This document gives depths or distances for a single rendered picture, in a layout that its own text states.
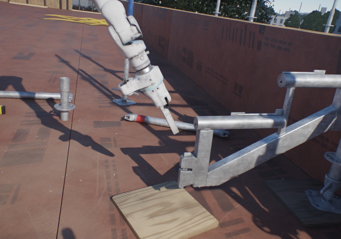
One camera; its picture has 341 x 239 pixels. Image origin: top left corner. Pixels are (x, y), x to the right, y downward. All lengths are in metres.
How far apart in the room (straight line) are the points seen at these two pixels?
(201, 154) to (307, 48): 0.97
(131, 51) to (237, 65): 1.64
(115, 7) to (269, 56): 1.36
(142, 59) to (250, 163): 0.58
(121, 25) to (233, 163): 0.64
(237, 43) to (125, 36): 1.70
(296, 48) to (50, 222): 1.51
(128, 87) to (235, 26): 1.75
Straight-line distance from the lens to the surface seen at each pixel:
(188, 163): 1.11
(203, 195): 1.37
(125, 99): 2.39
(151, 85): 0.94
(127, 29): 0.91
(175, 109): 2.37
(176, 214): 1.21
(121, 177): 1.42
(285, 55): 1.98
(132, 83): 0.94
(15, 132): 1.88
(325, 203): 1.55
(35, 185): 1.40
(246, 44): 2.39
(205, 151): 1.10
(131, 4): 2.28
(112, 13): 0.93
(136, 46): 0.91
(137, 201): 1.25
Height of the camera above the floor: 0.75
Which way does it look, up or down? 20 degrees down
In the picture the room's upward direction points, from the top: 7 degrees clockwise
